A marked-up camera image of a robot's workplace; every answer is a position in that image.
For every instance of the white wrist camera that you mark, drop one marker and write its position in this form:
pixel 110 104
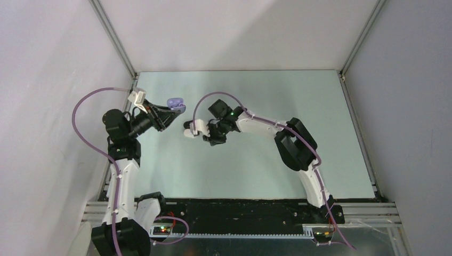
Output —
pixel 198 127
pixel 137 97

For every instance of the right controller board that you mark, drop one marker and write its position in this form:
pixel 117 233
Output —
pixel 323 237

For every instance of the aluminium frame rail front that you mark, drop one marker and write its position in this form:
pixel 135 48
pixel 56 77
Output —
pixel 355 215

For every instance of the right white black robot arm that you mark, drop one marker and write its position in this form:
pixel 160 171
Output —
pixel 295 144

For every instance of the purple earbud charging case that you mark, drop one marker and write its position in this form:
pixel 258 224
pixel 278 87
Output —
pixel 176 103

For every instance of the left controller board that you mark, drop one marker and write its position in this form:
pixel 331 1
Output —
pixel 161 231

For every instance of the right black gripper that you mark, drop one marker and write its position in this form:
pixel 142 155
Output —
pixel 214 139

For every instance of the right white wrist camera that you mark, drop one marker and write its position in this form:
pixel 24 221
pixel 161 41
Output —
pixel 198 127

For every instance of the white earbud charging case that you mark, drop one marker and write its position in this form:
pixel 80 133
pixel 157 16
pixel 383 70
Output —
pixel 188 133

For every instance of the black earbud charging case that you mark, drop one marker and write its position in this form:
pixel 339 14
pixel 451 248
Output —
pixel 187 125

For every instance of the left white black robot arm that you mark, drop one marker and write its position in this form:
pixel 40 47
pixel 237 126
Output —
pixel 126 225

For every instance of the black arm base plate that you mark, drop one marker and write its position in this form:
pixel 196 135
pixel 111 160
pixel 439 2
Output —
pixel 190 208

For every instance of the controller board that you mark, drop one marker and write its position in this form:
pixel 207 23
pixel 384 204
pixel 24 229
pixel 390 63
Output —
pixel 161 231
pixel 323 237

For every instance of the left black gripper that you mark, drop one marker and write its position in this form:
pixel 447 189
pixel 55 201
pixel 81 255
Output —
pixel 161 117

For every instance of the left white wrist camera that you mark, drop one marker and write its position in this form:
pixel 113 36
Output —
pixel 137 97

